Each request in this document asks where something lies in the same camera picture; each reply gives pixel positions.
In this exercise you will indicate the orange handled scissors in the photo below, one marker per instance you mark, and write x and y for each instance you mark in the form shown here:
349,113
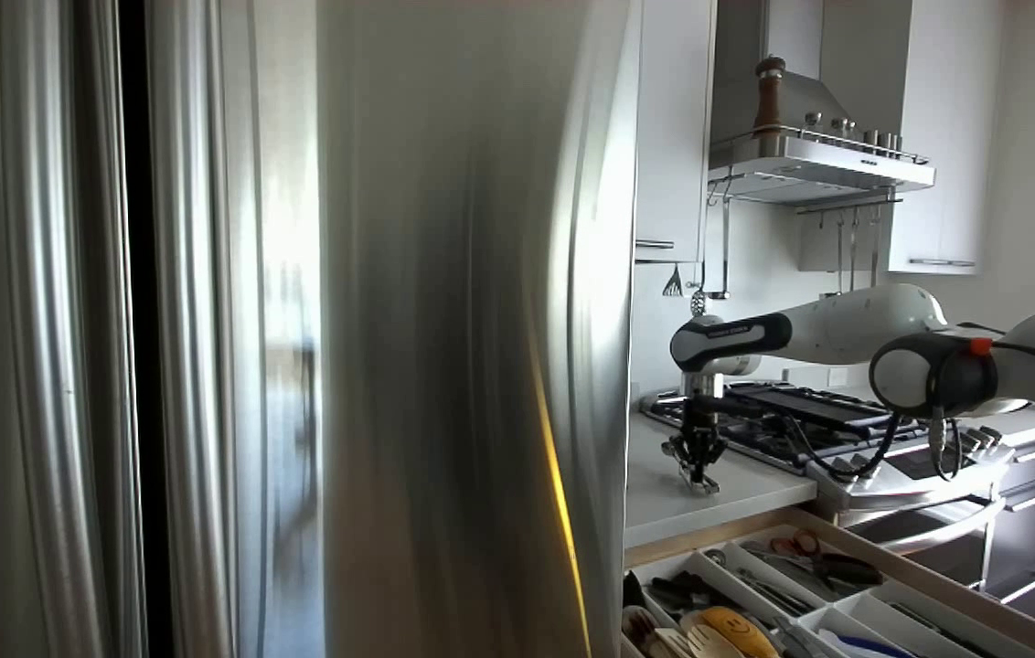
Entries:
831,568

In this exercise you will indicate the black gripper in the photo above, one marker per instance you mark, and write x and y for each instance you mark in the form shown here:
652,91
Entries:
699,420

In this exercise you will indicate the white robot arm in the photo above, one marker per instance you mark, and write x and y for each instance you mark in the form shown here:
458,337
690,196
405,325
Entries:
917,363

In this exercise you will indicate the open wooden kitchen drawer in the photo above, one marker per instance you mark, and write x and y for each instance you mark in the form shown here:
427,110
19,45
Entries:
856,586

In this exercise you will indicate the steel range hood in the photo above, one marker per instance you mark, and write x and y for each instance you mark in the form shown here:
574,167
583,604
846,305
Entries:
841,104

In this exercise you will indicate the wooden pepper mill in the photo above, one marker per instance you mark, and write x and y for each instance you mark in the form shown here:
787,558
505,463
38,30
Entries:
770,91

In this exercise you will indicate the stainless steel gas stove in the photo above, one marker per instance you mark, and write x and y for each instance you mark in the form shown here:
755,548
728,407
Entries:
964,508

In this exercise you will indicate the stainless steel refrigerator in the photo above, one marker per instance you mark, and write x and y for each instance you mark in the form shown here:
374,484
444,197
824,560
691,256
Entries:
316,325

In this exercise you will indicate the white upper cabinet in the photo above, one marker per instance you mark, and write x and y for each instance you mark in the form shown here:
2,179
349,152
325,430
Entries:
947,118

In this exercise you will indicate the wooden spoon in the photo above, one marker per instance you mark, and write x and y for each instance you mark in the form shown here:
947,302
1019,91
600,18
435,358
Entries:
650,636

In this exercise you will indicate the yellow handled utensil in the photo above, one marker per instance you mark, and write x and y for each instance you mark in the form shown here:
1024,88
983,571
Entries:
724,632

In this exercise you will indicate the white drawer organizer tray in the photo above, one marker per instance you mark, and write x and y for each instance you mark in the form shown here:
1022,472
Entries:
808,607

